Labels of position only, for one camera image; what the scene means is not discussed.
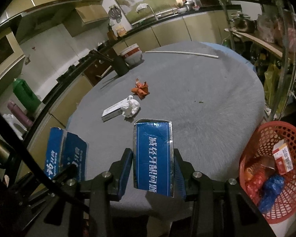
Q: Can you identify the red plastic bag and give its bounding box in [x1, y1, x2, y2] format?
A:
[245, 167, 270, 205]

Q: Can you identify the white tissue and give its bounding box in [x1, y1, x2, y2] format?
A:
[121, 95, 141, 118]

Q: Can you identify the metal shelf rack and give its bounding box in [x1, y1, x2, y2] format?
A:
[219, 0, 296, 121]

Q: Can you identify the steel pot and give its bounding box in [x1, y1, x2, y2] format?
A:
[231, 11, 256, 33]

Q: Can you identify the white red bowl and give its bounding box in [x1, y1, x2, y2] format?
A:
[120, 43, 142, 66]

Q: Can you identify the white plastic jug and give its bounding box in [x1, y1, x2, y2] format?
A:
[3, 114, 24, 140]

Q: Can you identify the white medicine box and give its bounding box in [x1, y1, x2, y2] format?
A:
[101, 99, 128, 122]

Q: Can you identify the crumpled orange wrapper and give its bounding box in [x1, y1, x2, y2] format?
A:
[131, 78, 150, 100]

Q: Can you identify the orange white cardboard box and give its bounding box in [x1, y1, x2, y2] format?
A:
[272, 139, 294, 176]

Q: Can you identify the blue toothpaste box piece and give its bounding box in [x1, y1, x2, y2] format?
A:
[44, 127, 89, 181]

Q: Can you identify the black chopstick holder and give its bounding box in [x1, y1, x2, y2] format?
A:
[88, 49, 130, 77]

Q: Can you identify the kitchen faucet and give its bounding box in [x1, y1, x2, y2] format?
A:
[135, 3, 160, 22]

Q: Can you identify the green thermos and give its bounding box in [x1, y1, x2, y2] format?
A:
[13, 78, 41, 113]

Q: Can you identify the small orange wrapper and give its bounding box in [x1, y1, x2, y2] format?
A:
[244, 167, 255, 182]

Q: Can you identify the purple bottle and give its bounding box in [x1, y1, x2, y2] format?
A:
[7, 101, 33, 129]

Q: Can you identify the range hood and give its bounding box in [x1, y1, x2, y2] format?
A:
[0, 0, 103, 43]

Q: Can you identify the red plastic basket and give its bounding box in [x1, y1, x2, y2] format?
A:
[239, 121, 296, 224]

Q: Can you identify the blue plastic bag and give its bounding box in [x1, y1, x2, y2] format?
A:
[258, 174, 285, 213]

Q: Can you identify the long white stick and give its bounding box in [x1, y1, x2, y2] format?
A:
[146, 51, 219, 59]

